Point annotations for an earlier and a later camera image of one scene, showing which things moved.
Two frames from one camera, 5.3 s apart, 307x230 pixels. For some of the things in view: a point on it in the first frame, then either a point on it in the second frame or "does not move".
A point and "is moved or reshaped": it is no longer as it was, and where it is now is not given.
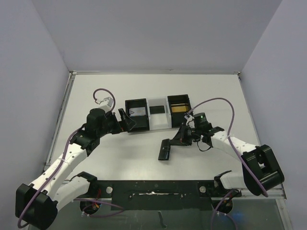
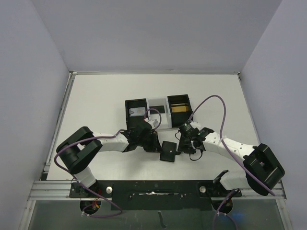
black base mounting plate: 160,195 does not move
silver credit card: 137,111 does not move
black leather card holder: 165,150 is moved or reshaped
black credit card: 157,109 does not move
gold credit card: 179,109 does not move
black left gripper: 127,124 -> 155,146
